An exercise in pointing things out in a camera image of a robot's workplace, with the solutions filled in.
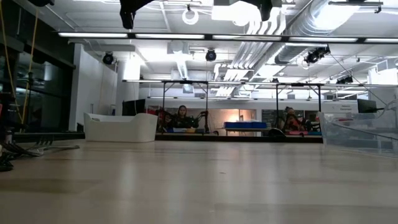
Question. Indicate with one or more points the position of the black fork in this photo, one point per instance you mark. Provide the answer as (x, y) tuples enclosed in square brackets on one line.
[(45, 141)]

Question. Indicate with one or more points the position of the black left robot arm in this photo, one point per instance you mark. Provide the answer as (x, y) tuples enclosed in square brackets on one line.
[(40, 2)]

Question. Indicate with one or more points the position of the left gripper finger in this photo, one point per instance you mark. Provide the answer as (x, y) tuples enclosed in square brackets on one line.
[(127, 15)]

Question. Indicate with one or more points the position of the black ceiling spotlight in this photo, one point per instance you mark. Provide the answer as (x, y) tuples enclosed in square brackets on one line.
[(211, 56), (315, 55), (108, 59)]

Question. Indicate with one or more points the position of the black aluminium table frame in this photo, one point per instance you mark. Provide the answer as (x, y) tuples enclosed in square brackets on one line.
[(236, 138)]

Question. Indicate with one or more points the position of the black table clamp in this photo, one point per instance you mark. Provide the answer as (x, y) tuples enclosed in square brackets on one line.
[(276, 133), (80, 128)]

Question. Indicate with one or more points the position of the blue storage bins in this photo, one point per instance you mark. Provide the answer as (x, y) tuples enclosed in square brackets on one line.
[(245, 125)]

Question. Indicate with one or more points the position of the black computer monitor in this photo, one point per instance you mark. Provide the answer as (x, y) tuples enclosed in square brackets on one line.
[(367, 105), (133, 107)]

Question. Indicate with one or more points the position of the white plastic bin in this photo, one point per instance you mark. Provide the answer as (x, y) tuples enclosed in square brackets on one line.
[(124, 130)]

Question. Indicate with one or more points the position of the person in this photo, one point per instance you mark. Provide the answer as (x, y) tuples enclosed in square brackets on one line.
[(290, 119), (182, 116)]

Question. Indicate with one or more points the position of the clear plastic container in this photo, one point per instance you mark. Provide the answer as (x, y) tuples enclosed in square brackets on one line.
[(357, 137)]

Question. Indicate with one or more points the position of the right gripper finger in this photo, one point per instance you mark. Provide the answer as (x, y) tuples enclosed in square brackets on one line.
[(267, 7)]

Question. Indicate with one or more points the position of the silver ventilation duct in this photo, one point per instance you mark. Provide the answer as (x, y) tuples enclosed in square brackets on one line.
[(295, 46)]

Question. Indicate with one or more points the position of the long LED light bar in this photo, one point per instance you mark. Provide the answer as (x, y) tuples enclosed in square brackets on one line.
[(93, 35)]

